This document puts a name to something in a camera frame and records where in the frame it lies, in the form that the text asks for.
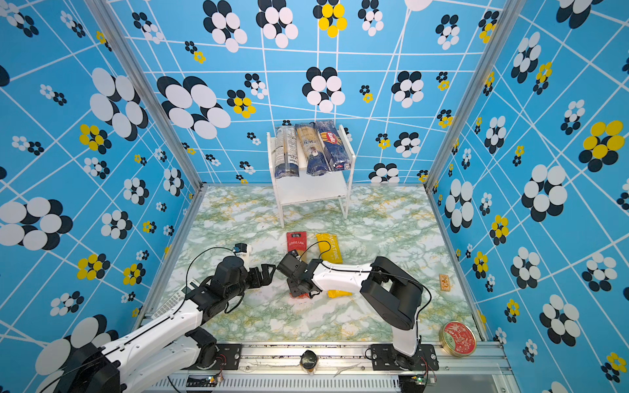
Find red spaghetti bag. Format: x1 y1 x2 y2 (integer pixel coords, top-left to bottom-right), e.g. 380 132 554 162
285 232 308 279

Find yellow Pastatime spaghetti bag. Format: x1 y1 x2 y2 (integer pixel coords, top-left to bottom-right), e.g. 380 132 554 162
315 234 352 299

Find white label spaghetti bag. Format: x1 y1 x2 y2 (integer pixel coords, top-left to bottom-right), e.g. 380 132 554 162
273 125 300 179

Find blue clear spaghetti bag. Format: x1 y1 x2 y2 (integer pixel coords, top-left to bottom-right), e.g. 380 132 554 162
296 124 329 176

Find blue Barilla spaghetti box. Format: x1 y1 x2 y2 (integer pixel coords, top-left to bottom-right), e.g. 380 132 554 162
314 121 351 171

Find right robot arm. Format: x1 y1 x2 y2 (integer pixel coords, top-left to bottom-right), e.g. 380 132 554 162
278 254 429 365

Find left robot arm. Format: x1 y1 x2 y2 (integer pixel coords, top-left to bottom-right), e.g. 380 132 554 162
41 255 276 392

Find white two-tier shelf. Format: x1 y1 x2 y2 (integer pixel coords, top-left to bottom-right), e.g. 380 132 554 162
266 125 356 228

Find black round knob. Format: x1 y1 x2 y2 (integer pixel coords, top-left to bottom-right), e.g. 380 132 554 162
300 350 319 375

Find small wooden block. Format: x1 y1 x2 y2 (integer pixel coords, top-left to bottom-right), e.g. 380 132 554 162
439 274 451 291

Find round red tin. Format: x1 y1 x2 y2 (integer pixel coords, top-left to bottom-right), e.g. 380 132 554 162
439 321 477 357

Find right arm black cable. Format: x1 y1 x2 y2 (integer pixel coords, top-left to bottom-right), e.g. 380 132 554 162
297 239 433 345

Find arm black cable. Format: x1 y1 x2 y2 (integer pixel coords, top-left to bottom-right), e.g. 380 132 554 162
184 246 237 296
297 239 433 345

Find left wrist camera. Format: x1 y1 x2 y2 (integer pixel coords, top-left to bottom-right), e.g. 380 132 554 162
233 242 252 259

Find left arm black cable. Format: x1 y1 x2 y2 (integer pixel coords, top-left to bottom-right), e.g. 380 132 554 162
184 246 237 296

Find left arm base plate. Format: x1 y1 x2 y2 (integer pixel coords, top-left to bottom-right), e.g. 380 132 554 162
193 343 242 371

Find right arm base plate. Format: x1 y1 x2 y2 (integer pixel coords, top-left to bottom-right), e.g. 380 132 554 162
365 344 440 372

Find aluminium front rail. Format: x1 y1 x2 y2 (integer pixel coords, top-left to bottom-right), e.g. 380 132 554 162
91 341 521 393

